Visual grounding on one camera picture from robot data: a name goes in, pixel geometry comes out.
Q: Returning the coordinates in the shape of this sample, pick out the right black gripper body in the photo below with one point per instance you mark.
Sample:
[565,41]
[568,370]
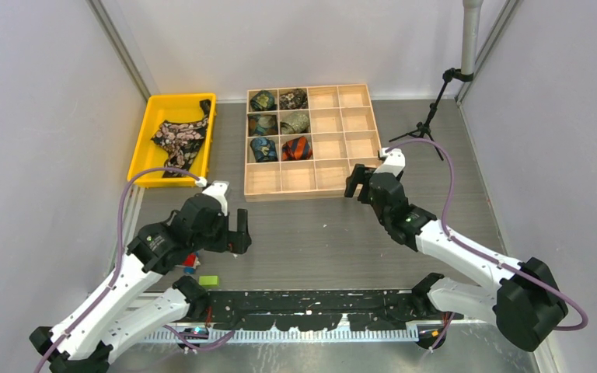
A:
[383,217]

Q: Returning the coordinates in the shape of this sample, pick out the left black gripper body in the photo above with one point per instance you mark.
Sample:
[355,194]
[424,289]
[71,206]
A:
[215,238]

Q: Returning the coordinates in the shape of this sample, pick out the orange navy striped tie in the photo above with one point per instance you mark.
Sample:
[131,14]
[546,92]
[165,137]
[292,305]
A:
[296,149]

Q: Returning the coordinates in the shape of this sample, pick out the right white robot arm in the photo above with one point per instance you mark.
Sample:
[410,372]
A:
[519,298]

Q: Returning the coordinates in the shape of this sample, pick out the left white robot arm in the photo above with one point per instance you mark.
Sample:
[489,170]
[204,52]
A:
[99,330]

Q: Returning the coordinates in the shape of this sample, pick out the colourful toy car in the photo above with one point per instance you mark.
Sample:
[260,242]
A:
[191,263]

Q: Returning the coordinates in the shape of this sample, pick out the green block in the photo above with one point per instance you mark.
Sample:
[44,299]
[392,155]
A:
[209,281]

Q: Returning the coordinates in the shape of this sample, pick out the wooden grid organizer box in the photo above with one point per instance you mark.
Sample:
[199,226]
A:
[342,132]

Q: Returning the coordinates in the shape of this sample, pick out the black mini tripod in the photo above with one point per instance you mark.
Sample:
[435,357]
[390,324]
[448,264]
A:
[423,128]

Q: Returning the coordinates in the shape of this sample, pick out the black pink floral tie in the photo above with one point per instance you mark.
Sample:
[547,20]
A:
[183,141]

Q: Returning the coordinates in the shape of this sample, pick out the rolled beige paisley tie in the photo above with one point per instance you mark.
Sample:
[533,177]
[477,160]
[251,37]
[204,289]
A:
[295,122]

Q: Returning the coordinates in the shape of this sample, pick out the rolled blue teal tie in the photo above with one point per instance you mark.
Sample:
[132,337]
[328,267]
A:
[264,150]

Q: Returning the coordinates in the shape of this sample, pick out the rolled dark floral tie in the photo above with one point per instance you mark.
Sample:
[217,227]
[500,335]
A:
[294,99]

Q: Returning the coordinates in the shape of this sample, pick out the rolled blue gold tie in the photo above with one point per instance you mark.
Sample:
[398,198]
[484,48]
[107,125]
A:
[262,125]

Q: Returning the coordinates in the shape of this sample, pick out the yellow plastic bin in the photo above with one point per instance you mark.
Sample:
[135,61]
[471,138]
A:
[179,108]

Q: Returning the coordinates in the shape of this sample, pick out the rolled green paisley tie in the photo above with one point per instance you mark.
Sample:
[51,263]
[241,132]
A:
[263,100]

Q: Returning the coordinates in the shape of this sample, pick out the grey metal pole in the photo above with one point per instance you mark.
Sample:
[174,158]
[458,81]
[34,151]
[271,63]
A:
[471,21]

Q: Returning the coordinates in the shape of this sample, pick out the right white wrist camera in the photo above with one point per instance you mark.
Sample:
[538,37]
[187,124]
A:
[393,162]

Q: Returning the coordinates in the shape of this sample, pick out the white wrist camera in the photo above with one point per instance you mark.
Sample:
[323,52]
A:
[218,190]
[393,162]

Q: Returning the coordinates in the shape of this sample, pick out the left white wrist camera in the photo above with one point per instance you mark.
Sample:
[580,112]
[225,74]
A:
[218,190]

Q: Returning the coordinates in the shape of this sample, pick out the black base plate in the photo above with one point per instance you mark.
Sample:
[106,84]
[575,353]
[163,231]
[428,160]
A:
[365,310]

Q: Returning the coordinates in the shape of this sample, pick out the aluminium front rail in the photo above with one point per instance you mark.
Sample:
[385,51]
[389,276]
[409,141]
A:
[343,332]

